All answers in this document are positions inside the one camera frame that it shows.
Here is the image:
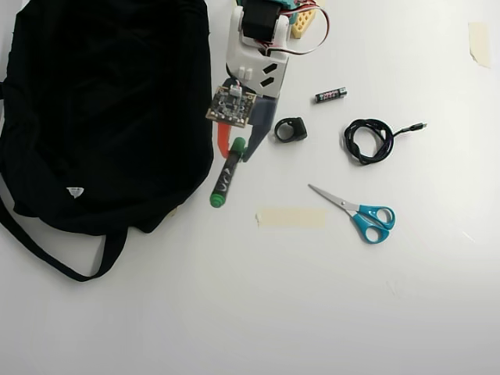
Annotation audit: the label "red white black servo cable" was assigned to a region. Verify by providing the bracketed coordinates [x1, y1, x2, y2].
[265, 0, 331, 58]

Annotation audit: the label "beige masking tape strip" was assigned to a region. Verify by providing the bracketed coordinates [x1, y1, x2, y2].
[467, 21, 491, 69]
[255, 207, 327, 230]

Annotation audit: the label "camera circuit board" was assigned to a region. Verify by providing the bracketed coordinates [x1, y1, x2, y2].
[205, 84, 258, 129]

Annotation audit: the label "blue handled scissors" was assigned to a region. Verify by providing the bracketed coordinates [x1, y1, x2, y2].
[307, 183, 396, 245]

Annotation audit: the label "black plastic ring part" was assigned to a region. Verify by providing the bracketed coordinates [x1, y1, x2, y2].
[273, 116, 308, 144]

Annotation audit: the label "black coiled usb cable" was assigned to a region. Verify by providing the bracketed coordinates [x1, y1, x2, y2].
[342, 118, 427, 166]

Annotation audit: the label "black aaa battery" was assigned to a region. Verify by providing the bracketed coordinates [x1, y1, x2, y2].
[312, 87, 348, 105]

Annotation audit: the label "black fabric bag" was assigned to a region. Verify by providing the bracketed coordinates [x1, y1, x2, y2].
[0, 0, 215, 284]

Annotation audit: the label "green black marker pen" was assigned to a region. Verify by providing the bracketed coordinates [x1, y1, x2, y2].
[209, 136, 248, 209]

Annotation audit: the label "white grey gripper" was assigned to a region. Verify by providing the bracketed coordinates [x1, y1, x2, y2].
[216, 38, 290, 163]

